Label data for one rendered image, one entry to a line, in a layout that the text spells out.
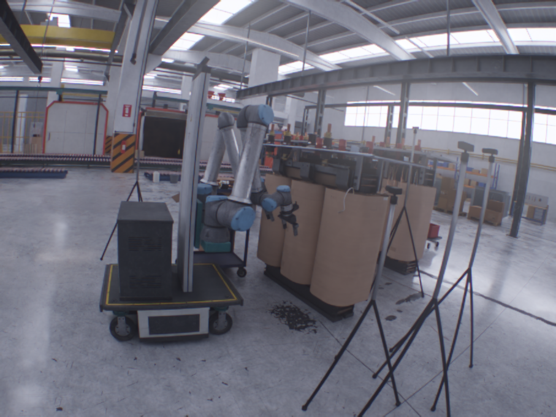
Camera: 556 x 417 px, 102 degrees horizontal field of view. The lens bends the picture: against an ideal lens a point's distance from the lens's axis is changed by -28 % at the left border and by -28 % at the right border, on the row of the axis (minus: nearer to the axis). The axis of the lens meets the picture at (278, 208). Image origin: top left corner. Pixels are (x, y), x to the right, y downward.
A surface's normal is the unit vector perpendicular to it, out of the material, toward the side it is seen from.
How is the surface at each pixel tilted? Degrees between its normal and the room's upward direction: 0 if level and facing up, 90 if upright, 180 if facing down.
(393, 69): 90
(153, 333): 90
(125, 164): 90
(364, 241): 90
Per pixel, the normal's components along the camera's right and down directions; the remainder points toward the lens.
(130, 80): 0.55, 0.22
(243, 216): 0.73, 0.29
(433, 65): -0.82, 0.00
